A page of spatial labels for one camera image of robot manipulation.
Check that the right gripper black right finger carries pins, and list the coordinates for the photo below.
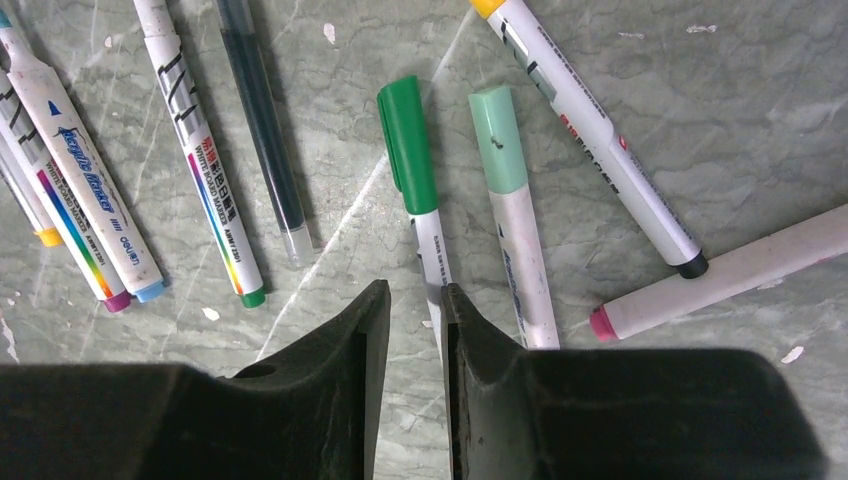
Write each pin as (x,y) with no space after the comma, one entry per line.
(516,413)

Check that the pink cap yellow tip pen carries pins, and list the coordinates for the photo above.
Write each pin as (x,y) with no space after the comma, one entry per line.
(24,195)

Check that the black gel pen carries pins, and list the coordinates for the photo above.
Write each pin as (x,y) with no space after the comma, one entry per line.
(241,43)

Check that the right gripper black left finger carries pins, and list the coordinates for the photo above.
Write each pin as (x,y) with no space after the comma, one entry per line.
(309,411)

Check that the green cap pen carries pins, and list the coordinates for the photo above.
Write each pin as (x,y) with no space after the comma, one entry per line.
(45,115)

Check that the green tip pen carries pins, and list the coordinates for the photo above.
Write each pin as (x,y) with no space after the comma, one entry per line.
(405,132)

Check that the yellow cap purple tip pen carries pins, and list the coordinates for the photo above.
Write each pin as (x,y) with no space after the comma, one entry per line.
(42,173)

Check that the blue cap pink tip pen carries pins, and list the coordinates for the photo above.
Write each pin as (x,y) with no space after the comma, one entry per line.
(763,261)

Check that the mint cap yellow tip pen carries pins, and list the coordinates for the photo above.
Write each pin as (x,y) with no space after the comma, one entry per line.
(506,175)

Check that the yellow cap black tip pen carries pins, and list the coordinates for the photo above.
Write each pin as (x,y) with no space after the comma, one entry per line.
(583,116)

